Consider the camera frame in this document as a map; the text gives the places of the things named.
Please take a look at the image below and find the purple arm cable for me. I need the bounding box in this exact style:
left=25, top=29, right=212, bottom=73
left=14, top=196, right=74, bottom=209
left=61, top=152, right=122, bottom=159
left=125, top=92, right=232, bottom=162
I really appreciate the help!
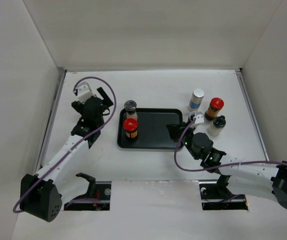
left=173, top=117, right=287, bottom=173
left=12, top=76, right=117, bottom=214

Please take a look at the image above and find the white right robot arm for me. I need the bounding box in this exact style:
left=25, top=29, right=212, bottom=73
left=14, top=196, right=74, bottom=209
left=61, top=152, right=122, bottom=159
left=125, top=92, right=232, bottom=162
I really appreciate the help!
left=166, top=121, right=287, bottom=210

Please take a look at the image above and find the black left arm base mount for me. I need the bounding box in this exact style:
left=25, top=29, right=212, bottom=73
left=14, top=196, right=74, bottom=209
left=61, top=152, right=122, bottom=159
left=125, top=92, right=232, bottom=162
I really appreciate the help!
left=63, top=172, right=112, bottom=211

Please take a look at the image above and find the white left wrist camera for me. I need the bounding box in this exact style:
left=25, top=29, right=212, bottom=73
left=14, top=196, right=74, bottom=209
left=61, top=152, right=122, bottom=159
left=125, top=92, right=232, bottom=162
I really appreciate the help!
left=73, top=81, right=95, bottom=104

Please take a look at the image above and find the red lid orange sauce jar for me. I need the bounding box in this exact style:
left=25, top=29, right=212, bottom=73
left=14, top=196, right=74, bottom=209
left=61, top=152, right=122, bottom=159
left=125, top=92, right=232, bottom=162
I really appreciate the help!
left=204, top=97, right=225, bottom=121

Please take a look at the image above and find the small white red label jar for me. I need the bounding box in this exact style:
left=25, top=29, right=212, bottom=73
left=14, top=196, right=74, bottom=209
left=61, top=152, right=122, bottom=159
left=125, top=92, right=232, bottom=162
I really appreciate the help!
left=187, top=112, right=195, bottom=123

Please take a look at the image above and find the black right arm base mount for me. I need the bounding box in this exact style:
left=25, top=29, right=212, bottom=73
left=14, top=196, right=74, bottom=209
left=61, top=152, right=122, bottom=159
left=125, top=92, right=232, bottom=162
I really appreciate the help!
left=199, top=176, right=248, bottom=211

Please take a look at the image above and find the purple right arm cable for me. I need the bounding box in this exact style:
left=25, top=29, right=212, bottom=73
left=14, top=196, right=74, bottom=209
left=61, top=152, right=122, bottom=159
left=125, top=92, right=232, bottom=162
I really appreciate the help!
left=173, top=117, right=287, bottom=173

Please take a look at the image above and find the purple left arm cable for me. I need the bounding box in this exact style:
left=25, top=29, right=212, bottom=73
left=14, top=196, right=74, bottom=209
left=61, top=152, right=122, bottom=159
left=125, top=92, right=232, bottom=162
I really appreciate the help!
left=12, top=76, right=117, bottom=214

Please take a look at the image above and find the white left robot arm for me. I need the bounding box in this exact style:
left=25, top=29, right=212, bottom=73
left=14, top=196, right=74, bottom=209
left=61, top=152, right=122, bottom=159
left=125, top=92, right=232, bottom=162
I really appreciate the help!
left=13, top=85, right=114, bottom=222

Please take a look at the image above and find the clear lid pepper grinder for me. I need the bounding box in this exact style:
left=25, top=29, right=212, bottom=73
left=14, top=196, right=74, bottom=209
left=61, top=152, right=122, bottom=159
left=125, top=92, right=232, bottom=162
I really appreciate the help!
left=124, top=100, right=138, bottom=120

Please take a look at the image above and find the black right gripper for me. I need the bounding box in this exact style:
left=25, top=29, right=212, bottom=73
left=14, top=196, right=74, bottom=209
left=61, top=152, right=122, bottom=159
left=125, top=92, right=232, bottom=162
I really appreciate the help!
left=166, top=120, right=200, bottom=160

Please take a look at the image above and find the black cap white bottle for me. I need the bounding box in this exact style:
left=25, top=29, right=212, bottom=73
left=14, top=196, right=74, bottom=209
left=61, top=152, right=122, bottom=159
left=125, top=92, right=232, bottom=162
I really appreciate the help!
left=207, top=115, right=227, bottom=137

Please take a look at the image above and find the silver lid blue label bottle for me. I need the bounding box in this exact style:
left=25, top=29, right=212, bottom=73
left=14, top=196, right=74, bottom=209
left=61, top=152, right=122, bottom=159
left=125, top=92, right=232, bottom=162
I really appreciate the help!
left=187, top=88, right=205, bottom=112

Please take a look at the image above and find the black rectangular tray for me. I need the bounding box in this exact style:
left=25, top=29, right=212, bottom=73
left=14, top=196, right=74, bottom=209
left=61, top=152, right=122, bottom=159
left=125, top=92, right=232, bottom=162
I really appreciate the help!
left=117, top=108, right=183, bottom=150

